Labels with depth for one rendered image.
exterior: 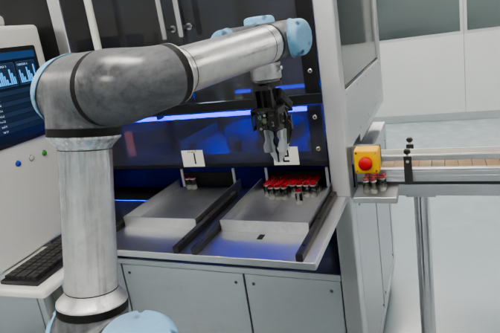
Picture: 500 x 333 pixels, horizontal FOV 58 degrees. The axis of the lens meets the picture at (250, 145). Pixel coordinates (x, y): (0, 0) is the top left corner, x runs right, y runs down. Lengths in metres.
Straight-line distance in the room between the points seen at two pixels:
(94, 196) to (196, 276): 1.10
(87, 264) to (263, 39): 0.49
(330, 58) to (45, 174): 1.06
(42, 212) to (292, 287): 0.91
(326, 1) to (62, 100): 0.84
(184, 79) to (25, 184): 1.09
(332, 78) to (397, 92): 4.68
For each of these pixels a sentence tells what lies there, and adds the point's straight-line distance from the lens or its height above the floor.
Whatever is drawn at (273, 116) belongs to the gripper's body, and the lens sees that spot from 1.08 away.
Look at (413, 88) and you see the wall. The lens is 6.00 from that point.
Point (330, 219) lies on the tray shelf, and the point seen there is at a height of 0.88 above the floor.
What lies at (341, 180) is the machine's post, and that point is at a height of 0.93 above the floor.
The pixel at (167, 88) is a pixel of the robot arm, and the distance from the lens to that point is 0.66.
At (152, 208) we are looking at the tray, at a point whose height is 0.88.
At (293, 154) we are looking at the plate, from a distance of 1.43.
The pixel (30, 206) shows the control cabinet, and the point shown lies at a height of 0.96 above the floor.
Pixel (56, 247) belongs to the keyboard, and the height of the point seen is 0.83.
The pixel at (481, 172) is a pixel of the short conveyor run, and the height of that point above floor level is 0.92.
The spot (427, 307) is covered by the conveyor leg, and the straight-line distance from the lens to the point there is 1.77.
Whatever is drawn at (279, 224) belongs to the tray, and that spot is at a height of 0.91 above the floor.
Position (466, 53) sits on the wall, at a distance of 5.95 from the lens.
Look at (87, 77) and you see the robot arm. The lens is 0.67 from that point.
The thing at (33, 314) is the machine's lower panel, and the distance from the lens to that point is 2.54.
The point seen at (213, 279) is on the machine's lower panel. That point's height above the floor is 0.54.
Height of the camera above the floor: 1.42
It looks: 14 degrees down
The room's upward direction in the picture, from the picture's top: 9 degrees counter-clockwise
